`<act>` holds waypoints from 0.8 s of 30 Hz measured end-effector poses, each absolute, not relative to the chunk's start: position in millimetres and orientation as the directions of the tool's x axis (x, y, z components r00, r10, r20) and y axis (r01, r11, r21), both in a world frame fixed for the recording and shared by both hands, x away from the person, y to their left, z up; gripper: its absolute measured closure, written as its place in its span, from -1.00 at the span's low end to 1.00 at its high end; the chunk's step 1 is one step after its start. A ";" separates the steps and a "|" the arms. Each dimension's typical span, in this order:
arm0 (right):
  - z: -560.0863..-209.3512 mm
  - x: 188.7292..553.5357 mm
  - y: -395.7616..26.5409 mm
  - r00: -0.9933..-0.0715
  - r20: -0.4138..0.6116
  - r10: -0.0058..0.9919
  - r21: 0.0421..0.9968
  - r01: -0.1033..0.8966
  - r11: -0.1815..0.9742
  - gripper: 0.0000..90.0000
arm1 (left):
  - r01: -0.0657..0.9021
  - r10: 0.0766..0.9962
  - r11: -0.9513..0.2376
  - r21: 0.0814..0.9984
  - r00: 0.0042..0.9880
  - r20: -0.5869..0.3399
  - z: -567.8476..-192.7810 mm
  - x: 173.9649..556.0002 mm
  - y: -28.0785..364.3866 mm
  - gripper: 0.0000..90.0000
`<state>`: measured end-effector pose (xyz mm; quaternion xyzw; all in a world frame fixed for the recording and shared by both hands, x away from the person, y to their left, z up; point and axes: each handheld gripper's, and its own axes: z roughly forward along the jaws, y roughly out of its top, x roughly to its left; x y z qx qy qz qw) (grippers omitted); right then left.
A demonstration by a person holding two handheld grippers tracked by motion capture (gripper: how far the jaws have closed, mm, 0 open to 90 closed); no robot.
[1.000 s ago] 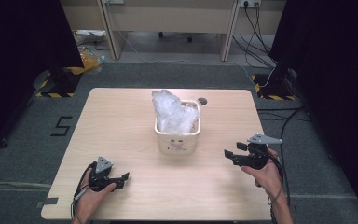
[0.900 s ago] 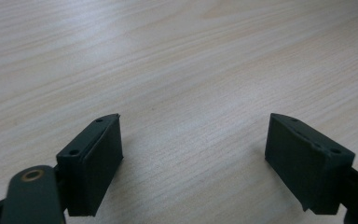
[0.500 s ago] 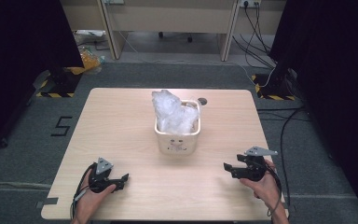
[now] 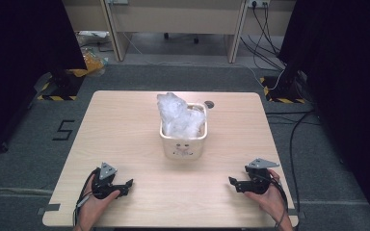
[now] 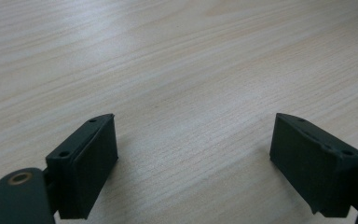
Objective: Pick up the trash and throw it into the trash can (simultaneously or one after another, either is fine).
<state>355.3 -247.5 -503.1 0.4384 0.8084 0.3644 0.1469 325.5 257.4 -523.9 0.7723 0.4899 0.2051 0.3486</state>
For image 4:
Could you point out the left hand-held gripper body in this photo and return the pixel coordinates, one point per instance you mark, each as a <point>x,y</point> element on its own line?
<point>104,184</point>

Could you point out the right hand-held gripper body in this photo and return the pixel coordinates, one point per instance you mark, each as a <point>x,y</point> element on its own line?
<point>257,184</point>

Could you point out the white plastic bin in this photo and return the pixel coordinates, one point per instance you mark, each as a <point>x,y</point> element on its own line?
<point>183,149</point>

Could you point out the clear plastic bag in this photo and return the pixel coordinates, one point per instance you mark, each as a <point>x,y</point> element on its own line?
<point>178,117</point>

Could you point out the person's right hand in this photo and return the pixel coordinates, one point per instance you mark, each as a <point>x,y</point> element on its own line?
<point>274,202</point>

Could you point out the person's left hand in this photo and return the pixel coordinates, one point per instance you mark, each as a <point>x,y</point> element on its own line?
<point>91,208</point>

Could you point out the black tape strip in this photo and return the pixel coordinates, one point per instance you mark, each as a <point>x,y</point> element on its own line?
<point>48,209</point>

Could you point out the stand base with hazard tape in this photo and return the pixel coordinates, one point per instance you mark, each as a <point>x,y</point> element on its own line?
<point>62,86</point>
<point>282,93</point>

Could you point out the yellow plastic bag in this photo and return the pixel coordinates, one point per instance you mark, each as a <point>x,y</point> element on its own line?
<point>93,64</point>

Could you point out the black curtain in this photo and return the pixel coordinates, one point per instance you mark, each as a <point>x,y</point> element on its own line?
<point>347,80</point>
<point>19,64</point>

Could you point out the white packets under desk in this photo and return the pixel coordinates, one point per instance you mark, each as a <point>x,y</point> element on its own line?
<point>93,35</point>

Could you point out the beige office desk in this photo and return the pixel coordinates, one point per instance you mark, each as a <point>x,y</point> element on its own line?
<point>176,17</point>

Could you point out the white wall power outlet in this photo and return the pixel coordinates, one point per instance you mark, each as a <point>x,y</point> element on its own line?
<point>258,2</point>

